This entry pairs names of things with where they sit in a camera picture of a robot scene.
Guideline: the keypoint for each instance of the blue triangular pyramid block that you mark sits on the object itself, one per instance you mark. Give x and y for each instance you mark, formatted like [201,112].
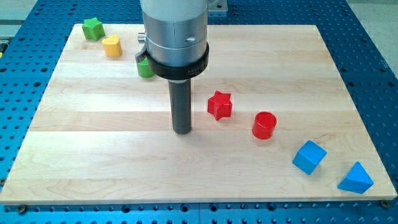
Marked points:
[357,180]

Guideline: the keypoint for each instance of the blue perforated metal base plate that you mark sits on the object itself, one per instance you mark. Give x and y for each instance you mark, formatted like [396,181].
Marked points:
[35,50]

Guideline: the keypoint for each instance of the light wooden board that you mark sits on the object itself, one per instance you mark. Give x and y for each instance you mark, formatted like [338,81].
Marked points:
[102,134]

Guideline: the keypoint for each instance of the green star block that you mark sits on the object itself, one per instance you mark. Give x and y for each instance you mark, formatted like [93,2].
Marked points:
[93,29]

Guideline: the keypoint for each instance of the red star block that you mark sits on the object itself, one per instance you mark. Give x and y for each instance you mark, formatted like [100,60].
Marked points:
[220,105]

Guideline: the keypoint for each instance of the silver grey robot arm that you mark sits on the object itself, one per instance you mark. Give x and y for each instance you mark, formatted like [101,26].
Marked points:
[175,37]

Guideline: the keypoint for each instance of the green cylinder block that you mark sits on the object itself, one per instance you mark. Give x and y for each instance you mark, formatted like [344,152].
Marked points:
[144,70]

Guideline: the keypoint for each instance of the yellow heart block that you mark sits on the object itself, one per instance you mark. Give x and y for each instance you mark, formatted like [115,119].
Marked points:
[112,46]

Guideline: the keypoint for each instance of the red cylinder block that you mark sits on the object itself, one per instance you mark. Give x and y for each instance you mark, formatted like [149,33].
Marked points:
[264,125]

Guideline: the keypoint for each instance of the blue cube block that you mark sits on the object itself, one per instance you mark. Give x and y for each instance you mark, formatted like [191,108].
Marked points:
[309,156]

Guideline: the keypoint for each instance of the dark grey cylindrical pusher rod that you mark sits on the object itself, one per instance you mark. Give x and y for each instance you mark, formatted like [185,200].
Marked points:
[180,104]

